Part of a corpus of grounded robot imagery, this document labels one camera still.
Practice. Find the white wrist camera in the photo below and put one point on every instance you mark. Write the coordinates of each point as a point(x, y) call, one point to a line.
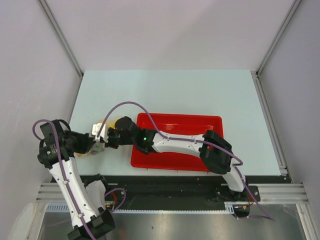
point(48, 132)
point(97, 131)

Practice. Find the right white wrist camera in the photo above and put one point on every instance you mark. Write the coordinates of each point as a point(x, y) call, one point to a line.
point(97, 131)

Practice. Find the clear zip top bag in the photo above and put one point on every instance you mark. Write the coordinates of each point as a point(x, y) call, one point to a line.
point(97, 147)

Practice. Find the aluminium frame post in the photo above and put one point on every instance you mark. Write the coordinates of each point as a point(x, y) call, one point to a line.
point(279, 35)
point(49, 15)

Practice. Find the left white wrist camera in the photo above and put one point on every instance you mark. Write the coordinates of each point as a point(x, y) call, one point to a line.
point(48, 132)

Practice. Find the red plastic tray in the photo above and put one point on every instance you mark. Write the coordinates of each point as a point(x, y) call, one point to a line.
point(180, 124)

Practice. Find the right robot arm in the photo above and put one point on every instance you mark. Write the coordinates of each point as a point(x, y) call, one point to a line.
point(212, 149)

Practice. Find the right aluminium frame post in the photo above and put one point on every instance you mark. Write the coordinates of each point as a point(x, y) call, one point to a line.
point(279, 35)

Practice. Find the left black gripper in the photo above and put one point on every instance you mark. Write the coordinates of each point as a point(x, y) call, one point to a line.
point(87, 141)

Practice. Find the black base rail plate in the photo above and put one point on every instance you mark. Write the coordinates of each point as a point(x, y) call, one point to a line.
point(171, 193)

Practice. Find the left aluminium frame post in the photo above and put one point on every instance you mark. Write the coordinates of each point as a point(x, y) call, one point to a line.
point(49, 15)

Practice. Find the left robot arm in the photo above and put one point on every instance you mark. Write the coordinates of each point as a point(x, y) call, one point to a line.
point(90, 219)

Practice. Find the aluminium front rail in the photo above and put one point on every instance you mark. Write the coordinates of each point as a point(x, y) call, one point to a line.
point(278, 193)

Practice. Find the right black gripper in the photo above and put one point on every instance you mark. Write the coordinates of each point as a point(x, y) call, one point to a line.
point(109, 144)

